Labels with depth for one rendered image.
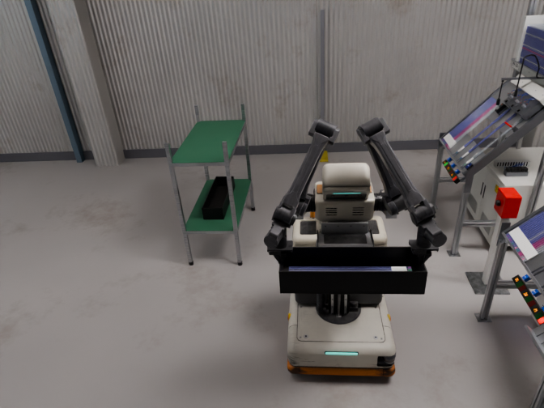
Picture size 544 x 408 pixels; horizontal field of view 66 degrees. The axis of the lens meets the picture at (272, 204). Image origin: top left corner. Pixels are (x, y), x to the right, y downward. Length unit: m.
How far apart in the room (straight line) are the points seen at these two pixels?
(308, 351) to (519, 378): 1.24
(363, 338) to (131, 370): 1.46
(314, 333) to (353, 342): 0.23
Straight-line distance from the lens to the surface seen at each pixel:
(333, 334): 2.59
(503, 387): 2.93
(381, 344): 2.58
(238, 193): 3.85
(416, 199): 1.64
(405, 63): 5.24
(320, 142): 1.67
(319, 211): 1.99
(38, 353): 3.39
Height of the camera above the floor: 2.21
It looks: 31 degrees down
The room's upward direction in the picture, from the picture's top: 4 degrees counter-clockwise
